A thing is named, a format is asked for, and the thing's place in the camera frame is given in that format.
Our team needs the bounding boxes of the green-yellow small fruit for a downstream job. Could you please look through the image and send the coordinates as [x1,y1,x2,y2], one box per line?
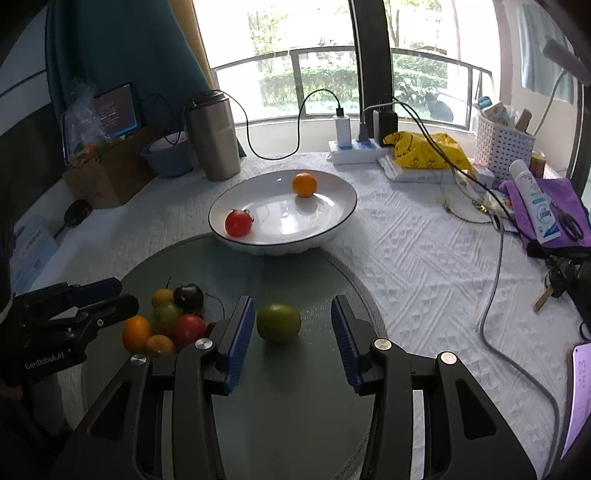
[145,334,176,359]

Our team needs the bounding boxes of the orange kumquat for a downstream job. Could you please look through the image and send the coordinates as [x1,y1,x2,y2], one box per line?
[121,315,152,354]
[291,172,318,198]

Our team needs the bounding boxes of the green lime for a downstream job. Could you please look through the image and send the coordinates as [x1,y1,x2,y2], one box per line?
[256,303,301,343]

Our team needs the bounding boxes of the yellow-green small fruit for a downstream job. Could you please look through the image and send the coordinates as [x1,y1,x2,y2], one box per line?
[152,302,181,338]

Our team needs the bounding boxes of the red cherry tomato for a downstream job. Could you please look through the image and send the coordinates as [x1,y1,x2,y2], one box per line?
[224,209,253,238]
[174,314,206,351]

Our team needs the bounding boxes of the yellow small fruit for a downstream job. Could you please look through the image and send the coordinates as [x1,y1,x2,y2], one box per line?
[151,288,174,309]

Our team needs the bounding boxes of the round grey-green placemat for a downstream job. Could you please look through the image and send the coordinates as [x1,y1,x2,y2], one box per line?
[82,232,387,480]

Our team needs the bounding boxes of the white bowl dark rim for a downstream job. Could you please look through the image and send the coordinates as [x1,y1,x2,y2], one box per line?
[208,170,358,256]

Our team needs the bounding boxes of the cardboard box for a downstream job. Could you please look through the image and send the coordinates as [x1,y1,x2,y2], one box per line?
[62,126,160,209]

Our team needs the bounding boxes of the white power strip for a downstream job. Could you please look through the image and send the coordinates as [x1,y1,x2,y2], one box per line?
[329,139,392,165]

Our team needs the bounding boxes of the clear plastic fruit bag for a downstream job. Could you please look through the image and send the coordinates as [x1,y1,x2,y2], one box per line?
[62,79,115,167]

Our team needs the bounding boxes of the yellow plastic bag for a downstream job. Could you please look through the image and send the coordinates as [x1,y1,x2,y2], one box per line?
[384,131,470,170]

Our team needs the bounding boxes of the blue plastic bowl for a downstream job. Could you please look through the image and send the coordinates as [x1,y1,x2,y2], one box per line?
[140,131,193,179]

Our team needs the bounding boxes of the white lotion tube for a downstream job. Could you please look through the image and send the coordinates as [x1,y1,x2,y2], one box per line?
[509,159,561,244]

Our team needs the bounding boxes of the black scissors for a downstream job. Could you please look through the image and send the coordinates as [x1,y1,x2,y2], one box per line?
[550,200,584,242]

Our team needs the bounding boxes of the white usb charger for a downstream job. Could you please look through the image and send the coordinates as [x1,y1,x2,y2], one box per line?
[334,106,352,149]

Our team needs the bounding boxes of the black power adapter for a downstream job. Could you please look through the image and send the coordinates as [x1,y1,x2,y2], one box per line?
[373,106,399,146]

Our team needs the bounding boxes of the white lattice basket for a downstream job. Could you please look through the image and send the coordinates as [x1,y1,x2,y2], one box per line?
[474,115,535,187]

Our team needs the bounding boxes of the purple cloth pouch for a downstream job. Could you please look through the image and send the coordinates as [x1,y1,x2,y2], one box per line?
[500,178,590,259]

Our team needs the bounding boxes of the stainless steel tumbler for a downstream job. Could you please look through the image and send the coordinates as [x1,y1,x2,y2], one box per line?
[182,90,240,182]

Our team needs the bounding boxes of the teal curtain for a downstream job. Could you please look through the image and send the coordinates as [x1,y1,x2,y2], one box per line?
[44,0,246,158]

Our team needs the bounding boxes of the hanging light blue towel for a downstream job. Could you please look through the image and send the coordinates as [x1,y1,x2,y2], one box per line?
[517,2,568,97]

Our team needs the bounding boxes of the white desk lamp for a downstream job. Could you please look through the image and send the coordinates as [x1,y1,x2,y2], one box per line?
[530,35,591,137]

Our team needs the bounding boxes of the yellow curtain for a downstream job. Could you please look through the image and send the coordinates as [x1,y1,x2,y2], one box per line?
[169,0,217,88]

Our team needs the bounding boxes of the grey cable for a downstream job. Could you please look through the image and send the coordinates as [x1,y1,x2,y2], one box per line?
[359,96,561,478]

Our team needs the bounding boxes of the black camera device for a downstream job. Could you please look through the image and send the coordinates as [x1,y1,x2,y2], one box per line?
[526,240,590,312]

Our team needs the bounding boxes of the black charging cable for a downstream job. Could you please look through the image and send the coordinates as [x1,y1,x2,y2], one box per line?
[225,88,346,162]

